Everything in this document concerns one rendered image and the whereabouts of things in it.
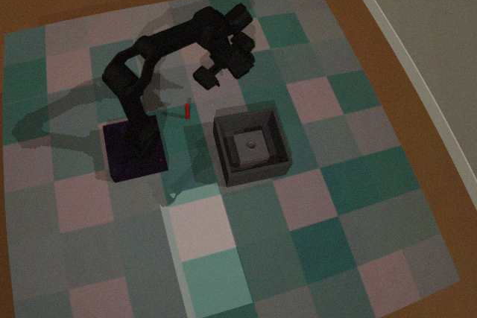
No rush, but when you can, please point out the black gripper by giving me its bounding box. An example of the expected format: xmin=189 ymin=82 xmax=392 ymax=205
xmin=193 ymin=32 xmax=255 ymax=90

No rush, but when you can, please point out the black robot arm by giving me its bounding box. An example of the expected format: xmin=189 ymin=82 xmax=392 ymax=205
xmin=102 ymin=3 xmax=255 ymax=165

